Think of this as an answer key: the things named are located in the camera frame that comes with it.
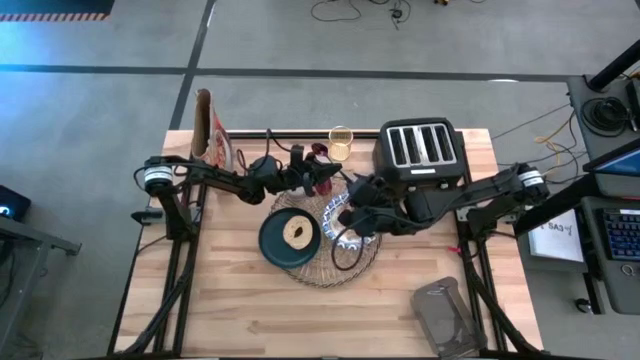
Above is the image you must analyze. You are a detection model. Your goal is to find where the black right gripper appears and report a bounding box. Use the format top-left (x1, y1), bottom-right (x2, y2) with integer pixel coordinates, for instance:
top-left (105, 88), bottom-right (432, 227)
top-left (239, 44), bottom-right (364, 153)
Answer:
top-left (337, 173), bottom-right (410, 238)

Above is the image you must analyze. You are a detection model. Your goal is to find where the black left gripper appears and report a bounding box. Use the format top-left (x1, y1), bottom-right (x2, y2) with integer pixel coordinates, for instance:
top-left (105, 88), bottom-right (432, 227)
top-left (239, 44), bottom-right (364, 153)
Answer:
top-left (247, 143), bottom-right (345, 198)

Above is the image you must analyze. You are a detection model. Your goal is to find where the blue patterned white bowl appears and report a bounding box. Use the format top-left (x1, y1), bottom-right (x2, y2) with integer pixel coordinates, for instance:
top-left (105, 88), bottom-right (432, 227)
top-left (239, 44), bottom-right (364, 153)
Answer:
top-left (322, 192), bottom-right (383, 251)

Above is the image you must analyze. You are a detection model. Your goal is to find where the amber glass cup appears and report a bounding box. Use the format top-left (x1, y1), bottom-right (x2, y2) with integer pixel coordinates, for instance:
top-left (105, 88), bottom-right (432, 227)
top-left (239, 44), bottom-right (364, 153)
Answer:
top-left (327, 125), bottom-right (355, 163)

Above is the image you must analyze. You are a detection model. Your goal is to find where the brown bagel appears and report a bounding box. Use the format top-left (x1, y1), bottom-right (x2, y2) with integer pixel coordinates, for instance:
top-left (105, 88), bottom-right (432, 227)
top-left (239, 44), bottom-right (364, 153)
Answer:
top-left (282, 215), bottom-right (315, 252)

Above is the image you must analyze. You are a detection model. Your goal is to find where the round woven wicker placemat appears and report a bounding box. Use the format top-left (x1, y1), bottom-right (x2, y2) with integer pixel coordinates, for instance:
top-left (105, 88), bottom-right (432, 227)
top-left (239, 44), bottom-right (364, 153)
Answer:
top-left (269, 185), bottom-right (384, 289)

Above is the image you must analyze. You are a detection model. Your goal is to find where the dark green round plate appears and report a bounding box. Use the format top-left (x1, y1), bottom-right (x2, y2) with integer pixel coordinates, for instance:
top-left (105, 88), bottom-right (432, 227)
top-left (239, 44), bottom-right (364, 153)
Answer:
top-left (258, 207), bottom-right (322, 271)

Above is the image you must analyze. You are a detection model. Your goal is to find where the orange cereal box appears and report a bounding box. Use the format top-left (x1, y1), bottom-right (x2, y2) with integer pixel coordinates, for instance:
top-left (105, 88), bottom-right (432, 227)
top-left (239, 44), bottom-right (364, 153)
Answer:
top-left (191, 88), bottom-right (236, 172)

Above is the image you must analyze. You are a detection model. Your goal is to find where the black four-slot toaster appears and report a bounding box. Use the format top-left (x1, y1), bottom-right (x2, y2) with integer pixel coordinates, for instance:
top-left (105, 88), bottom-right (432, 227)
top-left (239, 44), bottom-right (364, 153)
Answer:
top-left (374, 117), bottom-right (469, 190)

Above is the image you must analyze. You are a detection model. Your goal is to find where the white paper sheet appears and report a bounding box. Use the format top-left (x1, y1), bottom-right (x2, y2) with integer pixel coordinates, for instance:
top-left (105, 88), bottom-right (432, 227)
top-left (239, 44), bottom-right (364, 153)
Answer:
top-left (527, 209), bottom-right (586, 264)

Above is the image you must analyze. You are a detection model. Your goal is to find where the black diagonal beam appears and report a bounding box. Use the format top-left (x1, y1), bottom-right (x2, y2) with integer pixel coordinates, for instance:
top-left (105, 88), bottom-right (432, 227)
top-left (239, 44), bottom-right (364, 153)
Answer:
top-left (513, 172), bottom-right (604, 237)

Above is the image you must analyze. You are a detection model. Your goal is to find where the grey side desk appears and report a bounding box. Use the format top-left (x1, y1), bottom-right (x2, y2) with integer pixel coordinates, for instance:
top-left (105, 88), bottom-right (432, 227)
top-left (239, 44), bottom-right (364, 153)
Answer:
top-left (567, 74), bottom-right (640, 162)

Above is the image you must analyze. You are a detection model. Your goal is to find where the laptop screen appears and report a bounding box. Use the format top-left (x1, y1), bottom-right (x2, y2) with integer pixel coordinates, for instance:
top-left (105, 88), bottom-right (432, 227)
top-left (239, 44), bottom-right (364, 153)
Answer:
top-left (582, 138), bottom-right (640, 199)

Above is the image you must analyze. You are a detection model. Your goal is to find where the grey laptop base with keyboard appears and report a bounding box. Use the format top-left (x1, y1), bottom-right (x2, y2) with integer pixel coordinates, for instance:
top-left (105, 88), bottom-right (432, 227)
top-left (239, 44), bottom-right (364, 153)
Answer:
top-left (579, 195), bottom-right (640, 317)

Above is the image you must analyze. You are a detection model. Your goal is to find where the black pole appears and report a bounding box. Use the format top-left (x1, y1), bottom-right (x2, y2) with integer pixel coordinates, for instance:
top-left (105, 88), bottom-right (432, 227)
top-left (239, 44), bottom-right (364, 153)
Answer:
top-left (587, 39), bottom-right (640, 94)

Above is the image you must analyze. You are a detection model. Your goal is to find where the grey metal stand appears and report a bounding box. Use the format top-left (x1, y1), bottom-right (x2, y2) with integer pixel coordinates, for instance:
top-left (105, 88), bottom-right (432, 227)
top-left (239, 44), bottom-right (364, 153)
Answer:
top-left (0, 215), bottom-right (82, 360)

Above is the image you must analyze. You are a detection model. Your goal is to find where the black device with blue light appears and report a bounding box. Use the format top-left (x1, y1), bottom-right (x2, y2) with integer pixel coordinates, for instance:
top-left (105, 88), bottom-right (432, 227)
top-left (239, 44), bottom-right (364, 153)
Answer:
top-left (0, 184), bottom-right (33, 224)

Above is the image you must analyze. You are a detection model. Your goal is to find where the dark mat with hazard stripes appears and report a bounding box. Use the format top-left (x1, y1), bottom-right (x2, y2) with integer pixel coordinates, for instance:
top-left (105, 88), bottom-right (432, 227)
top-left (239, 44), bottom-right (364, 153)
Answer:
top-left (0, 0), bottom-right (116, 23)

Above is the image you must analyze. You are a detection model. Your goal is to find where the black aluminium table frame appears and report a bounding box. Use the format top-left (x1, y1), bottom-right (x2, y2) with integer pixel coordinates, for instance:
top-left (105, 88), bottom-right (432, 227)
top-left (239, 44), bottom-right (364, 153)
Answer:
top-left (107, 128), bottom-right (547, 360)

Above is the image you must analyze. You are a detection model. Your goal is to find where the black floor cable loop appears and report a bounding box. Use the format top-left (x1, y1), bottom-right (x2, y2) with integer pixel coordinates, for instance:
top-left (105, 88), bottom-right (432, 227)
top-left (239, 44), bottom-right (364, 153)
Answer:
top-left (309, 0), bottom-right (364, 24)

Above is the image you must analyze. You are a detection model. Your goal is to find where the black floor cable with plug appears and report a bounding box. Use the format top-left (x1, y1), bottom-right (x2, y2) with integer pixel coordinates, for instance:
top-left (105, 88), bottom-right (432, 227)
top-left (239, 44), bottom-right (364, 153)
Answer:
top-left (369, 0), bottom-right (414, 32)

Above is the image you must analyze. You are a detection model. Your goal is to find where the grey floor cable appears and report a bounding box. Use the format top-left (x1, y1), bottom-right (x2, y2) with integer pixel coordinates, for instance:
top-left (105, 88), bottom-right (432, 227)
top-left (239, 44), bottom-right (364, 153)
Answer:
top-left (492, 102), bottom-right (572, 141)

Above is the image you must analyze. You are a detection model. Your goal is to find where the yellow floor cable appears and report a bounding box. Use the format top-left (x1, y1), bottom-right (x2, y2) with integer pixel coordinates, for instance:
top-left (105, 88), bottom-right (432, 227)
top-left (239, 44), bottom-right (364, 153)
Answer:
top-left (534, 134), bottom-right (569, 174)

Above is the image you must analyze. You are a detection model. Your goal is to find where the coiled black cable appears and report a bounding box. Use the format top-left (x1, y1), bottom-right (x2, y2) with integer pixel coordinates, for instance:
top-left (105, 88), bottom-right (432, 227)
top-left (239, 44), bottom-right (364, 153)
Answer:
top-left (579, 96), bottom-right (632, 138)

